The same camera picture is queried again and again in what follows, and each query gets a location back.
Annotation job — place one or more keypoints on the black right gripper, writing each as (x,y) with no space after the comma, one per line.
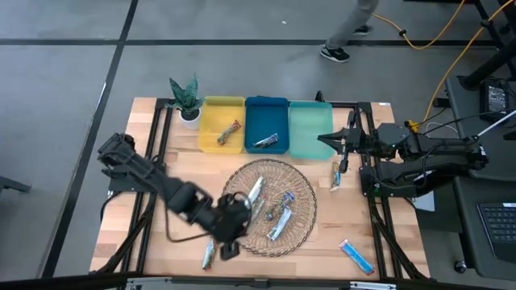
(363,141)

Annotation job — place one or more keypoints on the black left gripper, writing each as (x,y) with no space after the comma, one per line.
(227,219)

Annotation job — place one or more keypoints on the orange blue granola bar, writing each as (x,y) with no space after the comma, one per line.
(335,177)

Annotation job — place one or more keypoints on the silver backed granola bar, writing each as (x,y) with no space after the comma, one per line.
(279,224)
(256,189)

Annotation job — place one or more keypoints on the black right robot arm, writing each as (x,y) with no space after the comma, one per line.
(435,161)

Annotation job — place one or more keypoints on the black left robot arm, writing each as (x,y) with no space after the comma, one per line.
(161,185)

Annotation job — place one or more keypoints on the teal plastic bin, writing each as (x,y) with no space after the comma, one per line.
(310,129)

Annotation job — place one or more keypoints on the blue plastic bin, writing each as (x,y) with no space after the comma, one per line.
(266,117)

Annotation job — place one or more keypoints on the yellow plastic bin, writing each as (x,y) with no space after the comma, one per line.
(213,117)

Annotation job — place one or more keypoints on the white paper sheet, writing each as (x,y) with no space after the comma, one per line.
(426,204)

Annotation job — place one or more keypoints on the black power plug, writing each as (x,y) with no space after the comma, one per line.
(441,102)

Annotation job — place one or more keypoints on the flat light blue bar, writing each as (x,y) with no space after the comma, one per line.
(356,257)

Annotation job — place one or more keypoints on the person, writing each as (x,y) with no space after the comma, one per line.
(346,24)

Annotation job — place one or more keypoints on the green plant in white pot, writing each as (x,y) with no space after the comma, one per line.
(185,96)

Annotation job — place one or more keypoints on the black stand legs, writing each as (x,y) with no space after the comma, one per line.
(483,70)

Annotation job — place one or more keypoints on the white rod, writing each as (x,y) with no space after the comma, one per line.
(500,128)

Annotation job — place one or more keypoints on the dark grey desk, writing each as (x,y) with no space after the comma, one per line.
(467,241)
(504,161)

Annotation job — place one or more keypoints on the black power adapter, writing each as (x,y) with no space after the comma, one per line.
(496,98)

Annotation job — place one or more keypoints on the black caster wheel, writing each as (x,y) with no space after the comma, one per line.
(460,266)

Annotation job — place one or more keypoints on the black keyboard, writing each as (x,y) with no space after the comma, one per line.
(500,229)

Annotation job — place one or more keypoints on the grey chair leg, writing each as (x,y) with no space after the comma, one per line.
(14,185)

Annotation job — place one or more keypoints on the small black post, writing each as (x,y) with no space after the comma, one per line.
(319,96)

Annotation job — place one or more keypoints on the black stereo camera box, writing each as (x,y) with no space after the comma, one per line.
(260,283)

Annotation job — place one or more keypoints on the silver metal bracket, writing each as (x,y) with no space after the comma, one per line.
(373,286)
(149,282)

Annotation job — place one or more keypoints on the black aluminium frame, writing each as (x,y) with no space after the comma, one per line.
(161,103)

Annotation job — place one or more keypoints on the black frame crossbar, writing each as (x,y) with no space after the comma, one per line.
(60,282)

